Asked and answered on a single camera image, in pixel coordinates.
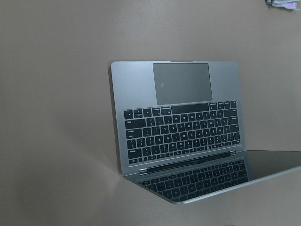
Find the grey laptop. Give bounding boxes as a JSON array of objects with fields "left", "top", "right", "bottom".
[{"left": 111, "top": 61, "right": 301, "bottom": 204}]

